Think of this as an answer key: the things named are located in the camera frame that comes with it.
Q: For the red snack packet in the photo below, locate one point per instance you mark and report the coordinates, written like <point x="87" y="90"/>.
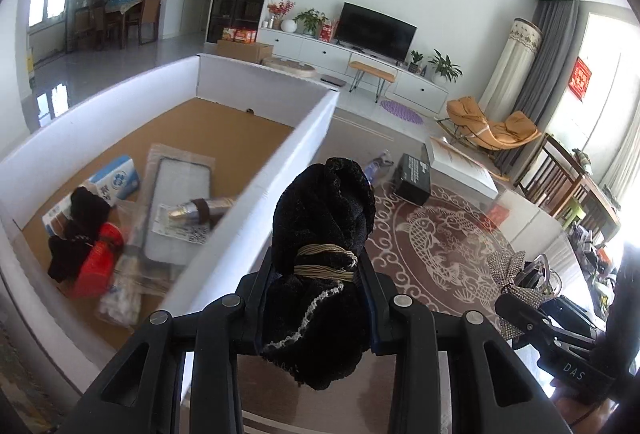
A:
<point x="100" y="259"/>

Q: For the flat white box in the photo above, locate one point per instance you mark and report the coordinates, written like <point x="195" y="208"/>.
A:
<point x="465" y="169"/>

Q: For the black television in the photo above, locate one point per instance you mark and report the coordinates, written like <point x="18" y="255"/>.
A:
<point x="375" y="32"/>

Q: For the brown cardboard carton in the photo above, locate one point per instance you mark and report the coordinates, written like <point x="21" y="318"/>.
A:
<point x="245" y="49"/>

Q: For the blue white medicine box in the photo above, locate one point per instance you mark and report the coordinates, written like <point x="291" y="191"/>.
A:
<point x="117" y="179"/>

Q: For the bagged black phone case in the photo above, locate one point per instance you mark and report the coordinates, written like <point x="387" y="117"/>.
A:
<point x="175" y="174"/>

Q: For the person's right hand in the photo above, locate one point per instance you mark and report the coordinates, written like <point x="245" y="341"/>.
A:
<point x="582" y="416"/>

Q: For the small black box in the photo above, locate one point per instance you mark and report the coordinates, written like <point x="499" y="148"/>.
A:
<point x="412" y="176"/>

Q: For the red wall hanging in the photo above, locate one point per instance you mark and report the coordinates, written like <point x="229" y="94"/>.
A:
<point x="580" y="78"/>

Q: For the white tv cabinet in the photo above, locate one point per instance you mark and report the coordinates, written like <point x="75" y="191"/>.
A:
<point x="300" y="47"/>

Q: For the round white floor cushion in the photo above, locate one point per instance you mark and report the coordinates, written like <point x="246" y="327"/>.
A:
<point x="290" y="67"/>

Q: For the covered standing air conditioner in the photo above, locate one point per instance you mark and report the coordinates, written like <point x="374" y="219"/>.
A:
<point x="512" y="64"/>

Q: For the wooden bench stool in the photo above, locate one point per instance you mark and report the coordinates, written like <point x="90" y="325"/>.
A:
<point x="372" y="70"/>

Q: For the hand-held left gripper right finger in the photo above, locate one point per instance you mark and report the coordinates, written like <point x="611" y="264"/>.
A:
<point x="382" y="324"/>

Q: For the clear plastic item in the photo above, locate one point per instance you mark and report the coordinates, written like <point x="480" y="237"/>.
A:
<point x="380" y="167"/>

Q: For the round white vase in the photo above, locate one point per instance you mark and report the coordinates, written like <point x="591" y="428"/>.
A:
<point x="289" y="25"/>

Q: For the black velvet cloth bundle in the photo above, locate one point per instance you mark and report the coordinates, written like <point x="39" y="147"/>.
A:
<point x="320" y="224"/>
<point x="82" y="219"/>

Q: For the red flower bouquet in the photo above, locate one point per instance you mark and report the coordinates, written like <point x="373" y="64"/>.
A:
<point x="280" y="9"/>

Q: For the green potted plant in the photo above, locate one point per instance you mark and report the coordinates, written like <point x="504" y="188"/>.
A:
<point x="310" y="20"/>

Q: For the cotton swab pack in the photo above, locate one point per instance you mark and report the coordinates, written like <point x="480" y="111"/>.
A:
<point x="122" y="299"/>

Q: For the white cardboard box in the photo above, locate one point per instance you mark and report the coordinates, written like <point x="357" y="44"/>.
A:
<point x="280" y="194"/>

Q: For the grey curtain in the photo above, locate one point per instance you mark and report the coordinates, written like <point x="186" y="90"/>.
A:
<point x="550" y="64"/>

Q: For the orange lounge chair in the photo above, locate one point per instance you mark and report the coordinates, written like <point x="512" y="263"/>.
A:
<point x="490" y="127"/>

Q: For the dark wooden chair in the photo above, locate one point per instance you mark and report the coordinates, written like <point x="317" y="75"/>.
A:
<point x="550" y="174"/>

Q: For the flat dark floor device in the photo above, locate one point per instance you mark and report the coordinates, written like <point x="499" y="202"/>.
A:
<point x="332" y="81"/>

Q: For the gold cosmetic tube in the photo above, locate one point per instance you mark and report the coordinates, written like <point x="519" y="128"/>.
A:
<point x="200" y="209"/>

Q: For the dining table with chairs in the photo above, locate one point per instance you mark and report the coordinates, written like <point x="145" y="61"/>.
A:
<point x="120" y="17"/>

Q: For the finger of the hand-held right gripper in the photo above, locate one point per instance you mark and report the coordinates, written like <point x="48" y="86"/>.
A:
<point x="530" y="324"/>
<point x="575" y="314"/>

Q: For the dark wooden side table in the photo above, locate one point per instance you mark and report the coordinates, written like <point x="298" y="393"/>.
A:
<point x="600" y="204"/>

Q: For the small potted plant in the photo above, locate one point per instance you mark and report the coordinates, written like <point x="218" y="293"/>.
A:
<point x="416" y="60"/>

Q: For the leafy potted plant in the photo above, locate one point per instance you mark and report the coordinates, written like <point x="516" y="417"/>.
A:
<point x="445" y="64"/>

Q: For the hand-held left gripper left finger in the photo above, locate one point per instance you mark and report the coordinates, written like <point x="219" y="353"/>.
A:
<point x="250" y="309"/>

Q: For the red gift bag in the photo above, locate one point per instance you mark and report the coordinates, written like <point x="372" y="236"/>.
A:
<point x="328" y="32"/>

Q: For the purple floor mat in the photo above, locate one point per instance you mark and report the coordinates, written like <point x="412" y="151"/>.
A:
<point x="401" y="112"/>

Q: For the rhinestone hair claw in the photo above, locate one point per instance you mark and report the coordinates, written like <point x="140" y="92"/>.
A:
<point x="515" y="279"/>

